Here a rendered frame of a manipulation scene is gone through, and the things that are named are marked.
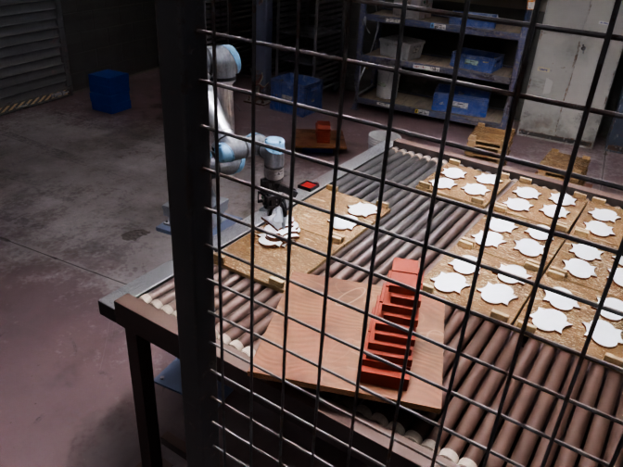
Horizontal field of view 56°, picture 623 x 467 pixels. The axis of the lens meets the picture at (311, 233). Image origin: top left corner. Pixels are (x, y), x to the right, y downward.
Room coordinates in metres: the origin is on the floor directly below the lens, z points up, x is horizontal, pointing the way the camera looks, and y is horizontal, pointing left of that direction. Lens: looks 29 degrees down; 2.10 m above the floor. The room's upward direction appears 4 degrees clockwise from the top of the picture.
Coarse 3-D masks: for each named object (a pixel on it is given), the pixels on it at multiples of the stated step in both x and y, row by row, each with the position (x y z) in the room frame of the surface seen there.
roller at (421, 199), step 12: (420, 204) 2.51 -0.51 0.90; (396, 216) 2.34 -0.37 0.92; (384, 228) 2.22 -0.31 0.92; (372, 240) 2.12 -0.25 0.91; (348, 252) 2.00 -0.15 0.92; (360, 252) 2.03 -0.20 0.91; (336, 264) 1.90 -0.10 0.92; (324, 276) 1.82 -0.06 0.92; (264, 324) 1.51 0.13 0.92; (240, 336) 1.44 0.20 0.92; (240, 348) 1.39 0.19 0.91
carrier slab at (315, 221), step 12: (324, 192) 2.51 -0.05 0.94; (312, 204) 2.38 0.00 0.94; (324, 204) 2.38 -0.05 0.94; (336, 204) 2.39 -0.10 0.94; (348, 204) 2.40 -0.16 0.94; (372, 204) 2.41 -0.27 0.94; (300, 216) 2.25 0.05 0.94; (312, 216) 2.26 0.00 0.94; (324, 216) 2.27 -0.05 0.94; (372, 216) 2.29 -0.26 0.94; (384, 216) 2.33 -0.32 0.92; (300, 228) 2.15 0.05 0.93; (312, 228) 2.15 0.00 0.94; (324, 228) 2.16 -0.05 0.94; (360, 228) 2.17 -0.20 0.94; (348, 240) 2.07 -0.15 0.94
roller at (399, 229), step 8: (472, 168) 2.98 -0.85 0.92; (416, 208) 2.44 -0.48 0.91; (424, 208) 2.44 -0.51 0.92; (408, 216) 2.35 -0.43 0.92; (416, 216) 2.37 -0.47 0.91; (400, 224) 2.26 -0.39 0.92; (408, 224) 2.29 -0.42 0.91; (392, 232) 2.19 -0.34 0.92; (400, 232) 2.23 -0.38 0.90; (384, 240) 2.12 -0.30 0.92; (392, 240) 2.16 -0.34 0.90; (368, 248) 2.04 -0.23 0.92; (376, 248) 2.05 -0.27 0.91; (360, 256) 1.98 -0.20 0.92; (368, 256) 1.99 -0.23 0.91; (360, 264) 1.93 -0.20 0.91; (344, 272) 1.85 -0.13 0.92; (352, 272) 1.88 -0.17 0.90; (256, 344) 1.41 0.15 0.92; (248, 352) 1.37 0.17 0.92
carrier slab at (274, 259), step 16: (240, 240) 2.01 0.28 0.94; (256, 240) 2.02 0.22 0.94; (304, 240) 2.04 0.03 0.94; (320, 240) 2.05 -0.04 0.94; (240, 256) 1.89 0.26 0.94; (256, 256) 1.90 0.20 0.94; (272, 256) 1.91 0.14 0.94; (304, 256) 1.92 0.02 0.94; (320, 256) 1.93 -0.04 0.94; (240, 272) 1.78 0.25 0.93; (256, 272) 1.78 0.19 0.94; (304, 272) 1.80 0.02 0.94; (272, 288) 1.71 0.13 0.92
